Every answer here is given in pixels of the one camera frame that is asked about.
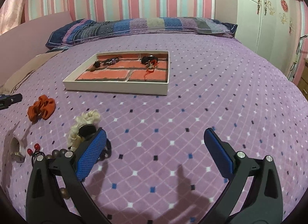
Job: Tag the black scrunchie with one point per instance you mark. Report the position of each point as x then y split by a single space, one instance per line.
149 59

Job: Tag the brown pendant item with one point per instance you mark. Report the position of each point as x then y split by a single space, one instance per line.
95 66

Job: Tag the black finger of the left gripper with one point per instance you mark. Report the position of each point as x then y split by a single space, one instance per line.
7 100

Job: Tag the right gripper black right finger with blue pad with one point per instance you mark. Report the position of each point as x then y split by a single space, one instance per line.
253 193

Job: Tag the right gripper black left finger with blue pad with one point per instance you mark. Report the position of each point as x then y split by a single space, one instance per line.
44 201

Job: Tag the wooden drawer nightstand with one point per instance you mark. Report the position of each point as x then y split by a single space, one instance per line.
303 83

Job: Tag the patchwork blue purple pillow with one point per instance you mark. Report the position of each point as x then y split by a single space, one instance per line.
85 30

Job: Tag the pink headboard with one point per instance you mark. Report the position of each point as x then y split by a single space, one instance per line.
22 43

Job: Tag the white tray brick pattern liner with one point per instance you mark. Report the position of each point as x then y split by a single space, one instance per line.
122 72

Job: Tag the white wardrobe with decals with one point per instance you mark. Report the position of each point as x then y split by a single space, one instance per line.
271 29

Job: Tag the cream white scrunchie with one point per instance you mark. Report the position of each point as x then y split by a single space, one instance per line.
74 139

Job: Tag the purple dotted bed cover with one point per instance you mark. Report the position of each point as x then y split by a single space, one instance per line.
160 171

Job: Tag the orange scrunchie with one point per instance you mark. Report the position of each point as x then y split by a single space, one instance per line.
43 108

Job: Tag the beige sheet edge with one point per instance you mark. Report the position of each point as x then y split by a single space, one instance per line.
21 75

